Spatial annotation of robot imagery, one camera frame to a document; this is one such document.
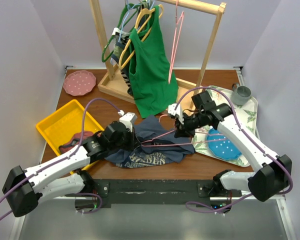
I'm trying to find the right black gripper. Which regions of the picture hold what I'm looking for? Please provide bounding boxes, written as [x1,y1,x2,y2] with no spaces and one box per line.
[174,111,206,139]

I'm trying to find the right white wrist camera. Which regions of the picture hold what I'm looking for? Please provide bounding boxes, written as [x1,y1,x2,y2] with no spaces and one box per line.
[167,103,184,125]

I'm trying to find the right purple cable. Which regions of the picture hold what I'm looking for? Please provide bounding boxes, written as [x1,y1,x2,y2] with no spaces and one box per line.
[176,86,294,213]

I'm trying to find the grey ceramic mug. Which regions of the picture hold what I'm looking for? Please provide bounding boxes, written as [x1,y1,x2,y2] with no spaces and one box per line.
[230,83,252,106]

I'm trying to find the yellow plastic bin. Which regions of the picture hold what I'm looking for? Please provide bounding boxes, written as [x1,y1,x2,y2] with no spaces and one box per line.
[35,99,106,176]

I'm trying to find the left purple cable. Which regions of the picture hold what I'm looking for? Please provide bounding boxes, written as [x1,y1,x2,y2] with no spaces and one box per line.
[0,98,123,226]

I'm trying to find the red tank top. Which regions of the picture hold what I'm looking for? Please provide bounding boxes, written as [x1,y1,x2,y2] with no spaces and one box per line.
[58,130,102,154]

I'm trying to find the pink dotted plate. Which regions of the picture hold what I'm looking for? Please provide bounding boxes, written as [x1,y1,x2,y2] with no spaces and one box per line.
[63,70,96,97]

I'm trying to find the floral patterned tray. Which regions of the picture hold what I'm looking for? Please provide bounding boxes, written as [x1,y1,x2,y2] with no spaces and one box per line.
[192,97,258,167]

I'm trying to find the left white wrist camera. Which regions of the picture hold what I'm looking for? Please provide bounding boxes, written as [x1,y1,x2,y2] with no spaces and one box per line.
[118,110,138,132]

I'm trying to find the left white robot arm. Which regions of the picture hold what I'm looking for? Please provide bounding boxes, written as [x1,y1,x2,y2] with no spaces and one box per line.
[2,120,137,217]

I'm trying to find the blue dotted plate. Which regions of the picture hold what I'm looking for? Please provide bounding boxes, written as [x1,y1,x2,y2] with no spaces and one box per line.
[206,128,242,161]

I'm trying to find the green plastic hanger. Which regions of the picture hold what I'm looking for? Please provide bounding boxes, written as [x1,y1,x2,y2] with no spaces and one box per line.
[101,1,139,63]

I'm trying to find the zebra striped garment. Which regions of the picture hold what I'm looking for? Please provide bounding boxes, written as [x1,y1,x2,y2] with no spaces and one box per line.
[116,34,133,96]

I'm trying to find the yellow plastic hanger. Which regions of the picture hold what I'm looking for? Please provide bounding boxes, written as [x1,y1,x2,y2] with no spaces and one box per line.
[117,4,164,71]

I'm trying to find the pink wire hanger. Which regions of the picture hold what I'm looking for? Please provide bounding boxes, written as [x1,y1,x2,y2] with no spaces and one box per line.
[168,0,185,84]
[139,113,225,148]

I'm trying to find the wooden clothes rack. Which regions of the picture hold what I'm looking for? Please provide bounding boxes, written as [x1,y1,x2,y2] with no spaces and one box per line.
[89,0,227,116]

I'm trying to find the blue grey tank top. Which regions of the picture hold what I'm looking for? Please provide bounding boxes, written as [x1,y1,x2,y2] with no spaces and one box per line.
[105,115,195,169]

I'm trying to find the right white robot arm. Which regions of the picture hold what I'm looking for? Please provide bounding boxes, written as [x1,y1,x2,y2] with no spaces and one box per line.
[168,87,293,202]

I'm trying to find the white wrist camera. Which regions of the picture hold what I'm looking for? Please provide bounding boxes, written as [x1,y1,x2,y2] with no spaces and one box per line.
[118,110,138,132]
[167,103,184,125]

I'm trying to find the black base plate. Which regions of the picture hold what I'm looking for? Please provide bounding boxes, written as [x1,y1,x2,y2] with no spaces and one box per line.
[74,178,242,210]

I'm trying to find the olive green garment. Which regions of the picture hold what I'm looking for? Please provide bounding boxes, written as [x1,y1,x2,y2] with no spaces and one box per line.
[111,41,126,63]

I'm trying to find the light blue plastic hanger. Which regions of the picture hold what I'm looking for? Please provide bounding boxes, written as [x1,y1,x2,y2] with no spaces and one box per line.
[110,0,156,65]

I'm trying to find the green tank top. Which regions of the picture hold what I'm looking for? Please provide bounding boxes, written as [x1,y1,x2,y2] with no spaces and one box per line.
[128,5,178,119]

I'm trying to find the purple cable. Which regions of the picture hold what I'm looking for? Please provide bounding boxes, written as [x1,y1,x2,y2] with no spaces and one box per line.
[176,86,294,213]
[0,98,123,226]

